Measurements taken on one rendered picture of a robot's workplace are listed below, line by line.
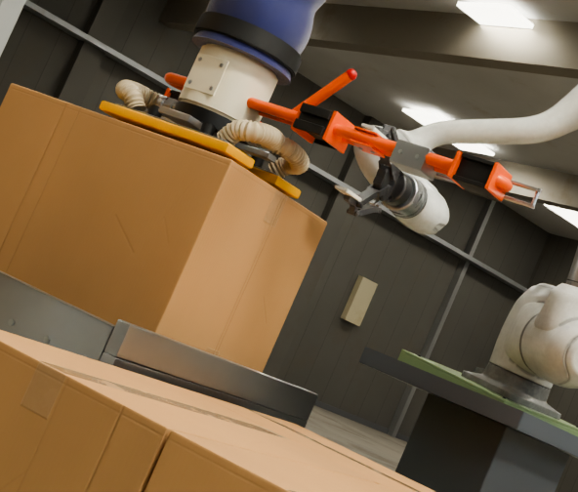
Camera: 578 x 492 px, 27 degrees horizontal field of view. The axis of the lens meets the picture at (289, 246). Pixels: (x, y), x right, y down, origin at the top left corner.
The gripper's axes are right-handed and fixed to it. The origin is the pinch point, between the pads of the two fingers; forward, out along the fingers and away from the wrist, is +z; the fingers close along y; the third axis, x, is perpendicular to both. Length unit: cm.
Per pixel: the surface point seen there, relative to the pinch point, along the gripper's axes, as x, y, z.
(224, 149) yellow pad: 9.7, 11.2, 28.2
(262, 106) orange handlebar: 14.3, -1.0, 16.8
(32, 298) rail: 20, 50, 48
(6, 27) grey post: 283, -37, -148
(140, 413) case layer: -44, 54, 91
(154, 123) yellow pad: 27.7, 10.7, 28.4
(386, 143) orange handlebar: -15.1, -1.2, 16.6
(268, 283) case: 5.4, 30.0, 3.0
